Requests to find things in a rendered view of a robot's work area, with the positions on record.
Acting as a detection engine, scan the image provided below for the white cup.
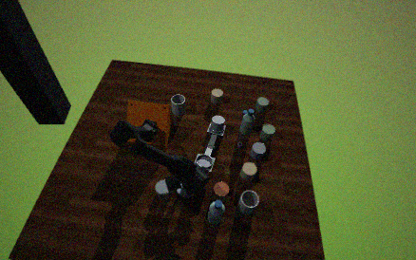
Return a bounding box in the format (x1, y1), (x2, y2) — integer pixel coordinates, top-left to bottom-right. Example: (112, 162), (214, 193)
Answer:
(171, 95), (185, 116)
(155, 180), (172, 199)
(237, 190), (258, 215)
(211, 116), (225, 131)

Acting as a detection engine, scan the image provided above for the white bottle with blue cap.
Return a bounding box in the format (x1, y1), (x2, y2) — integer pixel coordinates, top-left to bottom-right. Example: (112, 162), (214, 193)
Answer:
(207, 199), (225, 225)
(239, 109), (255, 135)

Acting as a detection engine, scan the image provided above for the beige cylinder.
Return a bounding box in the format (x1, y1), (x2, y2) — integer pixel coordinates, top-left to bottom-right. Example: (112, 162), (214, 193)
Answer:
(211, 88), (223, 104)
(240, 162), (257, 181)

